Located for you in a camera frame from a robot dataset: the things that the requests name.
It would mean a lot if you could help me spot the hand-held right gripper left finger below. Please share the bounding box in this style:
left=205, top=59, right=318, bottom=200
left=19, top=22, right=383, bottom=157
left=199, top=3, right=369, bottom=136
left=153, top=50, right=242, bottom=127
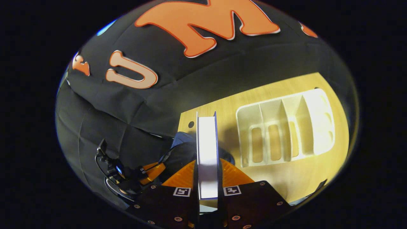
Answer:
left=126, top=160, right=199, bottom=229

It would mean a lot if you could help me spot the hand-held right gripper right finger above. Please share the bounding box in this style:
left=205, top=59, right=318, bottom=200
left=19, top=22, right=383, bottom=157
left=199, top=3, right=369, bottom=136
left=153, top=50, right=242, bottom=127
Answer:
left=218, top=158, right=291, bottom=229

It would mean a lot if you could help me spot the white bookshelf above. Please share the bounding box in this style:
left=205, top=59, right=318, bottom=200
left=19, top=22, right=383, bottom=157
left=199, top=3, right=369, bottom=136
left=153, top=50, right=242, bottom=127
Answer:
left=236, top=88, right=336, bottom=167

